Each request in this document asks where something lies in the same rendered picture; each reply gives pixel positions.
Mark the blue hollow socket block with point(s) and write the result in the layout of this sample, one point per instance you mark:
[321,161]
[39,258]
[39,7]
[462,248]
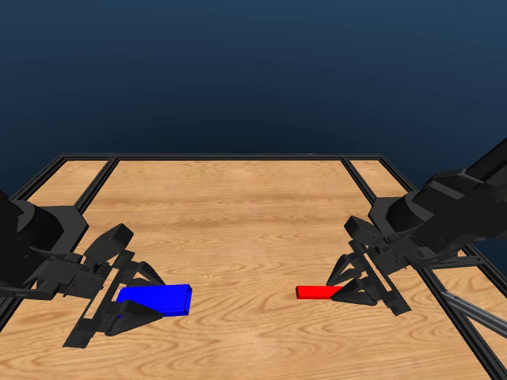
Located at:
[162,297]

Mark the thin red peg bar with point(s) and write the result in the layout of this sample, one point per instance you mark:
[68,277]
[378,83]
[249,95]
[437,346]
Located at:
[315,292]

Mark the black table frame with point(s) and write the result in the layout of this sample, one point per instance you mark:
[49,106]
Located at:
[237,156]

